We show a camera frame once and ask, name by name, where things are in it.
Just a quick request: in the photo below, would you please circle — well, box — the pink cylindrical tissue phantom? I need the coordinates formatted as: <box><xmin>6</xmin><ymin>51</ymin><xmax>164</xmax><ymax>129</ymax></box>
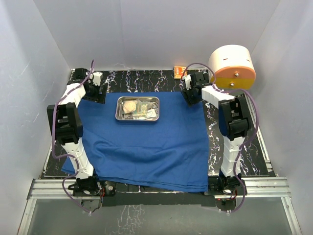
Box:
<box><xmin>208</xmin><ymin>45</ymin><xmax>256</xmax><ymax>90</ymax></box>

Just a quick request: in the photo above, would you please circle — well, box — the blue surgical drape cloth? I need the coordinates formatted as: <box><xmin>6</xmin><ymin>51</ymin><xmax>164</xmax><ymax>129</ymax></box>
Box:
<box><xmin>61</xmin><ymin>91</ymin><xmax>210</xmax><ymax>193</ymax></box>

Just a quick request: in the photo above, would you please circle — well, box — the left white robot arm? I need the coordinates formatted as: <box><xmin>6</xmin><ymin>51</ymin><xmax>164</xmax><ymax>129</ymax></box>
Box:
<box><xmin>47</xmin><ymin>68</ymin><xmax>107</xmax><ymax>196</ymax></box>

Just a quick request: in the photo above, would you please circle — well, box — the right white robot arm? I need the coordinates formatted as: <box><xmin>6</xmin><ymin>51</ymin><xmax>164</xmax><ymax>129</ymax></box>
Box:
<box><xmin>181</xmin><ymin>72</ymin><xmax>251</xmax><ymax>194</ymax></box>

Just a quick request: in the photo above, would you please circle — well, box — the small orange circuit board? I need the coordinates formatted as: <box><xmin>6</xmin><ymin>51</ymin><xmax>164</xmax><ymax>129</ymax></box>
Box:
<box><xmin>173</xmin><ymin>66</ymin><xmax>186</xmax><ymax>80</ymax></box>

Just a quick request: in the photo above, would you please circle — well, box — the beige gauze ball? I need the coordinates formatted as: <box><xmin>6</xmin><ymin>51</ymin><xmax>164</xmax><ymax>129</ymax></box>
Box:
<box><xmin>123</xmin><ymin>100</ymin><xmax>137</xmax><ymax>114</ymax></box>

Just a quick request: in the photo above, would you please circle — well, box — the metal instrument tray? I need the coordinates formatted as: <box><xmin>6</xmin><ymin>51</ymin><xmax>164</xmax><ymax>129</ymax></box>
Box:
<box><xmin>115</xmin><ymin>96</ymin><xmax>160</xmax><ymax>123</ymax></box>

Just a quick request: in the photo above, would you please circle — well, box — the white packet in tray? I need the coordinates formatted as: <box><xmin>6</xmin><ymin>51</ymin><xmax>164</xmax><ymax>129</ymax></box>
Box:
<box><xmin>146</xmin><ymin>109</ymin><xmax>157</xmax><ymax>119</ymax></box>

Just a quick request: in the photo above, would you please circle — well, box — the green suture packet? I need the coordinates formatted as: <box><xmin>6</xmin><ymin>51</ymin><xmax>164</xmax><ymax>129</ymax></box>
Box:
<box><xmin>133</xmin><ymin>102</ymin><xmax>148</xmax><ymax>118</ymax></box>

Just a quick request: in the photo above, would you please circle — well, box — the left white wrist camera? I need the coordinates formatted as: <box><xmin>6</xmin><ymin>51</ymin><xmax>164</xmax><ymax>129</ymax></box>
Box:
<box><xmin>92</xmin><ymin>71</ymin><xmax>103</xmax><ymax>86</ymax></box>

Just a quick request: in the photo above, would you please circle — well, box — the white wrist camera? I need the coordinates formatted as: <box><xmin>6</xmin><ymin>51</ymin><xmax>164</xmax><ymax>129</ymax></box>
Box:
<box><xmin>182</xmin><ymin>75</ymin><xmax>193</xmax><ymax>90</ymax></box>
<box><xmin>92</xmin><ymin>71</ymin><xmax>103</xmax><ymax>86</ymax></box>

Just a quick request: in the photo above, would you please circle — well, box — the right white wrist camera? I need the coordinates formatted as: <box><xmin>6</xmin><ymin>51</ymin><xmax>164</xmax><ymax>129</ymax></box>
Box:
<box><xmin>182</xmin><ymin>75</ymin><xmax>193</xmax><ymax>90</ymax></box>

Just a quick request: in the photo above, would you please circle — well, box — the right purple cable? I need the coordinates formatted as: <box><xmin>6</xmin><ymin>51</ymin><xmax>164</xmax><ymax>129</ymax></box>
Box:
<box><xmin>180</xmin><ymin>63</ymin><xmax>260</xmax><ymax>213</ymax></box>

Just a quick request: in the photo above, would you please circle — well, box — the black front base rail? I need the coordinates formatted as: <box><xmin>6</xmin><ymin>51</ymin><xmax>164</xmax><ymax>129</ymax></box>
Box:
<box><xmin>102</xmin><ymin>181</ymin><xmax>247</xmax><ymax>207</ymax></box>

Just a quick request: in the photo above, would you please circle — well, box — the aluminium frame extrusion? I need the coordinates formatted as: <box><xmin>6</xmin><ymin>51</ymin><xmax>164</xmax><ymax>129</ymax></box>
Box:
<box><xmin>18</xmin><ymin>177</ymin><xmax>302</xmax><ymax>235</ymax></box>

